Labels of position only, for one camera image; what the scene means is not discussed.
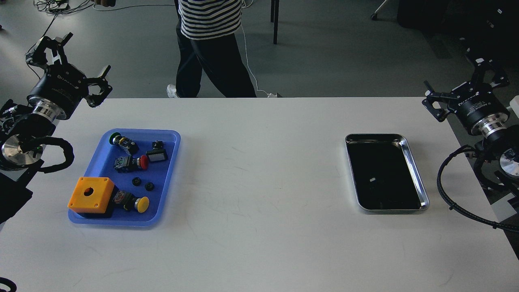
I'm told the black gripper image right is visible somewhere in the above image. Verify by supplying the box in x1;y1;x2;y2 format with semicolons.
422;48;510;136

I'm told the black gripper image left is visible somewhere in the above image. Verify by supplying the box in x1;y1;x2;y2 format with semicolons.
25;32;113;120

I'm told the blue plastic tray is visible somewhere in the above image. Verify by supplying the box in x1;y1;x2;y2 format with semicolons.
67;128;180;228

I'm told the silver metal tray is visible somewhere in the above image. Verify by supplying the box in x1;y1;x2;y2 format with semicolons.
345;133;430;214

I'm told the small black contact block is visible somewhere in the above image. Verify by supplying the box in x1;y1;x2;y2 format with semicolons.
152;140;165;150

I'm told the office chair base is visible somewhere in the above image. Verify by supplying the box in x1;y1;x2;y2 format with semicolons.
370;0;390;21

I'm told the person in striped shirt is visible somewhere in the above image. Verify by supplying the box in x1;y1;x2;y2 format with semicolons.
166;0;256;98

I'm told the black table leg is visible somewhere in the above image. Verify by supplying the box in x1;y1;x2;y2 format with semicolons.
270;0;280;45

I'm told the green push button switch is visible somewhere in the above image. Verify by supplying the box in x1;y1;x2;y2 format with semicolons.
109;132;139;155

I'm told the red push button switch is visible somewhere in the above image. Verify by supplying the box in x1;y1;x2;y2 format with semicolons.
113;155;150;173

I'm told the orange button enclosure box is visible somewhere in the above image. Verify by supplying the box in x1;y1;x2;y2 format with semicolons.
67;177;115;214

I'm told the yellow push button switch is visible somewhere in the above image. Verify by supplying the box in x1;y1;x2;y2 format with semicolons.
111;190;150;214

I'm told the white floor cable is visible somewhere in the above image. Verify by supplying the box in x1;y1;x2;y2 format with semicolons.
239;0;282;98

